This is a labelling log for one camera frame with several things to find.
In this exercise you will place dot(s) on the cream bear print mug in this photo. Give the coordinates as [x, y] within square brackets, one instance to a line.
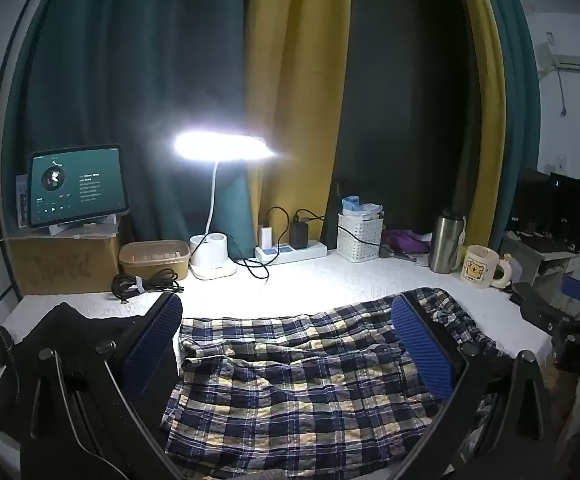
[479, 267]

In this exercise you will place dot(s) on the yellow curtain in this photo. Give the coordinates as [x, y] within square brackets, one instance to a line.
[300, 85]
[484, 110]

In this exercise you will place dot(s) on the stainless steel tumbler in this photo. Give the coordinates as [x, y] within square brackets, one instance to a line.
[444, 242]

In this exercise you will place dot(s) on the black power adapter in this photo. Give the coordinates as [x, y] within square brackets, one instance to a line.
[299, 232]

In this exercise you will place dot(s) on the teal curtain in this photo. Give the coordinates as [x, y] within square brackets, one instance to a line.
[519, 85]
[120, 85]

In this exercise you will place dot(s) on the black curtain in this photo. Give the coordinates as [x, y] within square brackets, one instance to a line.
[404, 110]

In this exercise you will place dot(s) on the blue yellow plaid pants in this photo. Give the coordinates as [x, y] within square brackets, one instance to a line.
[295, 385]

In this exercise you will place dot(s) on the white desk lamp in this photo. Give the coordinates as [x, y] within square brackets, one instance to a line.
[210, 260]

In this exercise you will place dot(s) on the white power strip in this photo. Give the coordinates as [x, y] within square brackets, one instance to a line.
[295, 252]

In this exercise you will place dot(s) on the white tablet stand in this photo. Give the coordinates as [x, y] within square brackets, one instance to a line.
[85, 225]

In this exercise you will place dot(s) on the grey stand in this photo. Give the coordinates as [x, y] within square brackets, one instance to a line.
[544, 260]

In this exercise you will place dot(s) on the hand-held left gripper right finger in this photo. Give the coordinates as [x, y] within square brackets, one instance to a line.
[422, 345]

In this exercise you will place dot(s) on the blue plastic bag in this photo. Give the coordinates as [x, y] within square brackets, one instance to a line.
[357, 206]

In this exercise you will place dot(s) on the purple cloth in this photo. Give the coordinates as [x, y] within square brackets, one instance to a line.
[407, 241]

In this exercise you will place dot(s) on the tan lidded container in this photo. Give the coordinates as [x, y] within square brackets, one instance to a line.
[152, 257]

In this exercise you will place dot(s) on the white charger plug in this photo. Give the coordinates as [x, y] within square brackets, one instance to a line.
[265, 236]

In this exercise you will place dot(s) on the black cloth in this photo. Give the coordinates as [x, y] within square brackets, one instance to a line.
[80, 325]

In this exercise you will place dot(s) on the cardboard box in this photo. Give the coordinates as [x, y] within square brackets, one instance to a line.
[60, 260]

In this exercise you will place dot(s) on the dark screen tablet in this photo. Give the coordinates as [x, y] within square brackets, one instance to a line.
[77, 185]

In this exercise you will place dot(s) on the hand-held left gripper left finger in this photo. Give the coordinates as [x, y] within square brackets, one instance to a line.
[152, 345]

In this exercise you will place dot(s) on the white plastic basket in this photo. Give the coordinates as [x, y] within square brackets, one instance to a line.
[357, 252]

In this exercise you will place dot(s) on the black electronic device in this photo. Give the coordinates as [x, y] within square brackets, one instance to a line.
[554, 205]

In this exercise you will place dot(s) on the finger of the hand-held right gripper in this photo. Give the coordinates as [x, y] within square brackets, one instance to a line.
[534, 302]

